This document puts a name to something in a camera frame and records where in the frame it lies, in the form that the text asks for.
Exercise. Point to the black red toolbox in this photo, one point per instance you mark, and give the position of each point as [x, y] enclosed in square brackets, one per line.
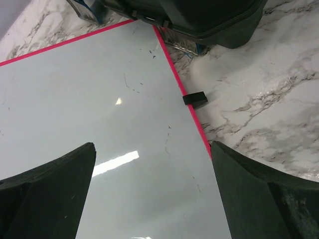
[228, 23]

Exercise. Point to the black whiteboard clip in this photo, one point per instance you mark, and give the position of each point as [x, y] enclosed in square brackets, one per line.
[195, 99]

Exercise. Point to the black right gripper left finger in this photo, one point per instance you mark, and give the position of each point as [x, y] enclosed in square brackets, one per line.
[47, 202]

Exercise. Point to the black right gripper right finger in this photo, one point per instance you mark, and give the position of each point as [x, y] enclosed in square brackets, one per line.
[261, 202]

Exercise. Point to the pink-framed whiteboard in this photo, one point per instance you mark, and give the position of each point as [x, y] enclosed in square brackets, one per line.
[153, 177]

